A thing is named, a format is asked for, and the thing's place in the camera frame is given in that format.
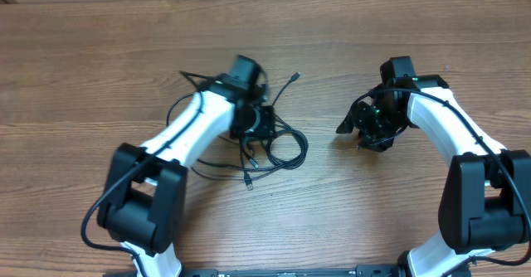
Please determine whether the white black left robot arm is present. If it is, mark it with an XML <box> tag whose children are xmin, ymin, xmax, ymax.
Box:
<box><xmin>80</xmin><ymin>55</ymin><xmax>268</xmax><ymax>276</ymax></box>

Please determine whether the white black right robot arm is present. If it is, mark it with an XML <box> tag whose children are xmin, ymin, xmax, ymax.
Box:
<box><xmin>336</xmin><ymin>56</ymin><xmax>530</xmax><ymax>277</ymax></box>

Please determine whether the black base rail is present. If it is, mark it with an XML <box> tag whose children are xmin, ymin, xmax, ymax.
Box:
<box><xmin>178</xmin><ymin>265</ymin><xmax>411</xmax><ymax>277</ymax></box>

